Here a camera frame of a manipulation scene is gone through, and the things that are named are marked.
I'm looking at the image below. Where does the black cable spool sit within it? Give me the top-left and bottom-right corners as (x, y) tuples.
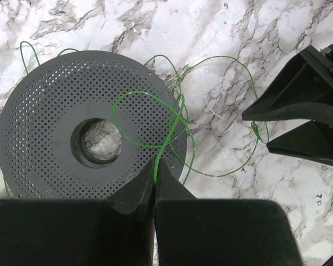
(0, 51), (179, 199)

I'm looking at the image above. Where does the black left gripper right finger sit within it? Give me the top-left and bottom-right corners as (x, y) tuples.
(154, 161), (302, 265)

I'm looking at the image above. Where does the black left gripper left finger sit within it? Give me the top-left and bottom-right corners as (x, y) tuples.
(0, 161), (154, 265)

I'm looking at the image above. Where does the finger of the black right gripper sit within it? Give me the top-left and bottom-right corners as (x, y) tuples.
(242, 45), (333, 121)
(266, 121), (333, 166)

